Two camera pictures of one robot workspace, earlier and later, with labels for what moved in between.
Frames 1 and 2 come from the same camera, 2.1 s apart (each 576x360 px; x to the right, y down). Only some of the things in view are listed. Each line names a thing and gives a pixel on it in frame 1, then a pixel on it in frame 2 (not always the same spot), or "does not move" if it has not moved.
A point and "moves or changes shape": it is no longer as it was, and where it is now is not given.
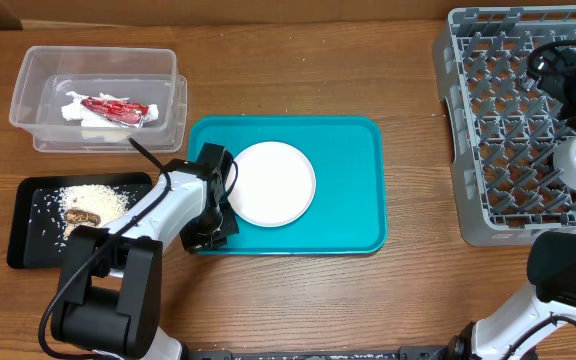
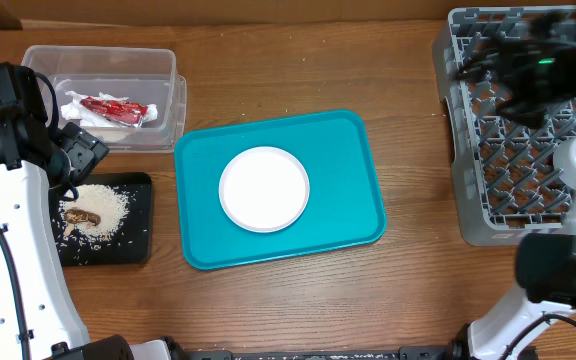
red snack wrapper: x=117 y=110 does not move
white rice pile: x=104 y=201 does not move
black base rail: x=406 y=353 does not move
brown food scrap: x=75 y=215 does not move
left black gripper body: x=212 y=228 to x=79 y=154
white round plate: x=276 y=183 moves or changes shape
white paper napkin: x=75 y=110 does not move
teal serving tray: x=348 y=156 moves or changes shape
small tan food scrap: x=68 y=228 does not move
